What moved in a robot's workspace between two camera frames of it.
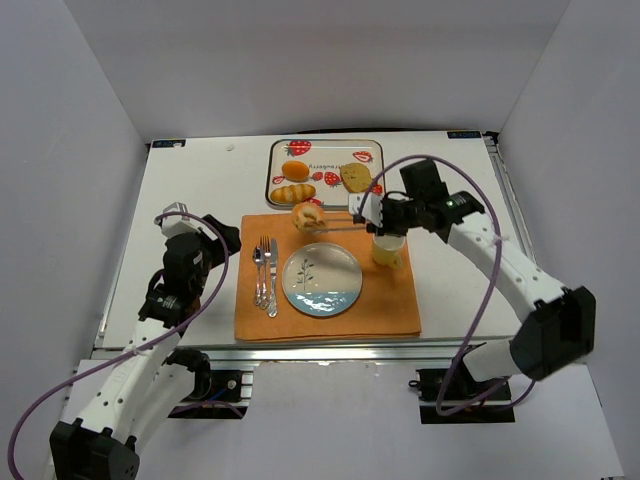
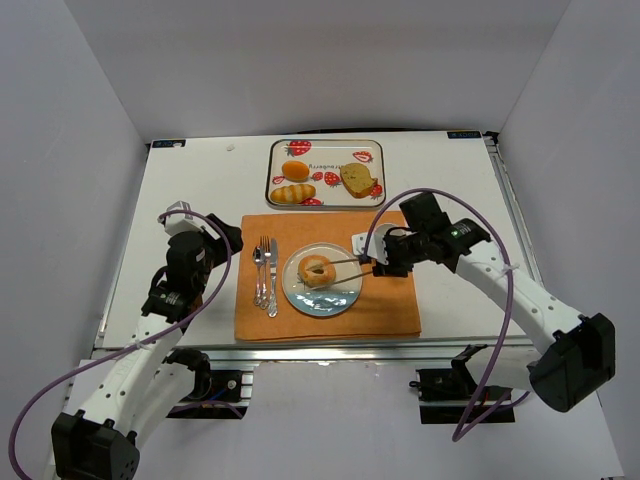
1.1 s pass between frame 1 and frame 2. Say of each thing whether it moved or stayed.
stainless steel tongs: moved
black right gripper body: moved
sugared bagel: moved
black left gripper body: stayed
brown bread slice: stayed
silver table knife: stayed
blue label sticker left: stayed
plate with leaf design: stayed
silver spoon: stayed
